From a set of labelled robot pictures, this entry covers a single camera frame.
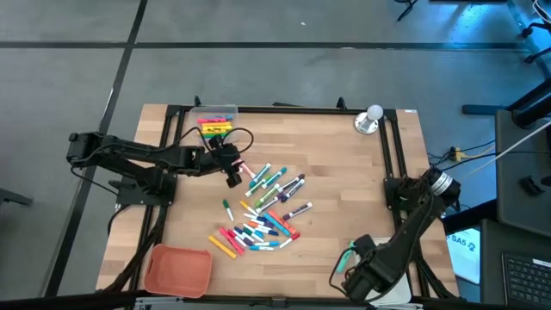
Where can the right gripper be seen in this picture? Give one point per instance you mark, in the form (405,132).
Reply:
(366,267)

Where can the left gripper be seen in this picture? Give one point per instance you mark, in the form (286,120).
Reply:
(226,161)

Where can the mint green highlighter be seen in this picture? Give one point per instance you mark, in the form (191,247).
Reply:
(345,258)

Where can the yellow highlighter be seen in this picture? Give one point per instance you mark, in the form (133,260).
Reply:
(217,125)
(217,130)
(222,247)

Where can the teal whiteboard marker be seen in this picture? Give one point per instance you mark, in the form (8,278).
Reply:
(261,175)
(275,177)

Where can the green whiteboard marker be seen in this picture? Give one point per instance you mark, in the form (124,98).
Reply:
(268,196)
(258,186)

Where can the pink highlighter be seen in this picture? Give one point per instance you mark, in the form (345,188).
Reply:
(211,121)
(232,241)

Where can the yellow cap pen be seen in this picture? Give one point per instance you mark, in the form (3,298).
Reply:
(249,208)

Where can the clear plastic bin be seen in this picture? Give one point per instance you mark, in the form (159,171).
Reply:
(193,113)

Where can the purple whiteboard marker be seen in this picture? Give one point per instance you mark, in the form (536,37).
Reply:
(292,184)
(293,190)
(297,211)
(270,204)

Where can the dark blue cap pen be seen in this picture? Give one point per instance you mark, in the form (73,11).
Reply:
(265,221)

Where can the teal green cap pen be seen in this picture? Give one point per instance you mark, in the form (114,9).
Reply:
(253,232)

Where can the purple cap pen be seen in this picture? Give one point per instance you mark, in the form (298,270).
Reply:
(244,236)

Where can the red cap pen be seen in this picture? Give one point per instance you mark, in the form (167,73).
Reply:
(289,240)
(236,238)

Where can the teal blue highlighter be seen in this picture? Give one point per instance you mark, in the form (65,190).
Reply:
(276,225)

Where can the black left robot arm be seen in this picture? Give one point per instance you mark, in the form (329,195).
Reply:
(142,151)

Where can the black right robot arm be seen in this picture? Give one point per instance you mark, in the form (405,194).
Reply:
(422,215)

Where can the white box blue print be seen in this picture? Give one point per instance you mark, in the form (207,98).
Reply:
(465,254)

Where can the terracotta plastic tray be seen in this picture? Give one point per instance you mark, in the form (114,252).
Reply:
(178,271)

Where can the yellow black power plug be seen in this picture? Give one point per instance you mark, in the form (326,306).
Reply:
(457,153)

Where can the light bulb on silver base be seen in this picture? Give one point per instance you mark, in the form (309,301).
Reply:
(370,118)

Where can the black laptop keyboard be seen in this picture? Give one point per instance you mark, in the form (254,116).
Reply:
(527,280)

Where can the dark grey side table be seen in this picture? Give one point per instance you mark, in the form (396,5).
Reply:
(516,206)

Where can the small black desk item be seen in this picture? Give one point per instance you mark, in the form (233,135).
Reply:
(531,186)

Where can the black crossbar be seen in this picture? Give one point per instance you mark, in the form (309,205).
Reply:
(64,301)

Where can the black chair leg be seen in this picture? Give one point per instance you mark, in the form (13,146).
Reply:
(13,198)

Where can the black stand base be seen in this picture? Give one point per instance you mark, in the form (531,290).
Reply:
(534,105)

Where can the black chair base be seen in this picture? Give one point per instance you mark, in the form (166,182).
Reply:
(406,8)

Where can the black office chair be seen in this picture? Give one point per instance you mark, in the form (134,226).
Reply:
(536,43)

